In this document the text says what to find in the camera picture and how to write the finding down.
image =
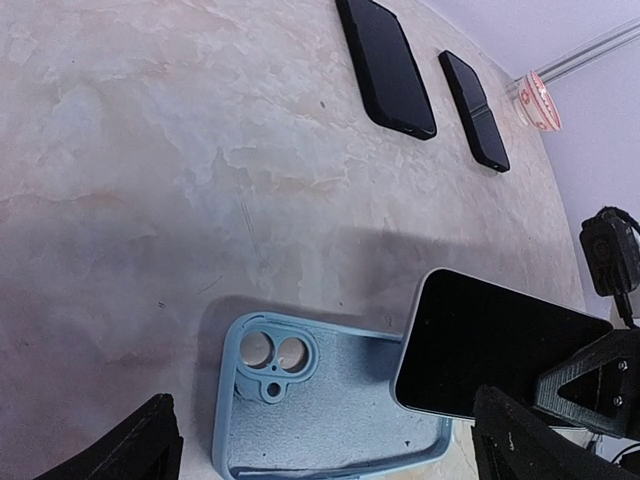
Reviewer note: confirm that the black phone case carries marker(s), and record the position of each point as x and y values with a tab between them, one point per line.
389	80
477	118

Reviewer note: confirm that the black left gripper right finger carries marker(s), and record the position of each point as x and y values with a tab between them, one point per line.
512	443

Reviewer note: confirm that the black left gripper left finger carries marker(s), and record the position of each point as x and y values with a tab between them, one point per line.
145	445

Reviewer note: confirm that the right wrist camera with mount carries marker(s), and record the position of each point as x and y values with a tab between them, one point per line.
610	242

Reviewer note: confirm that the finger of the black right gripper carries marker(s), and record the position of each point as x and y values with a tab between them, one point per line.
597	388

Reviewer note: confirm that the white-edged black smartphone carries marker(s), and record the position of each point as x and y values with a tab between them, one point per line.
466	332

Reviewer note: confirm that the light blue phone case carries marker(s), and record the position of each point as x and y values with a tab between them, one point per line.
304	399

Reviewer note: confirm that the right aluminium frame post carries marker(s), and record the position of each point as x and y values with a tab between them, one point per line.
590	52

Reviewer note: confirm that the red and white patterned bowl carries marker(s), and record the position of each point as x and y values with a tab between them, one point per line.
534	104

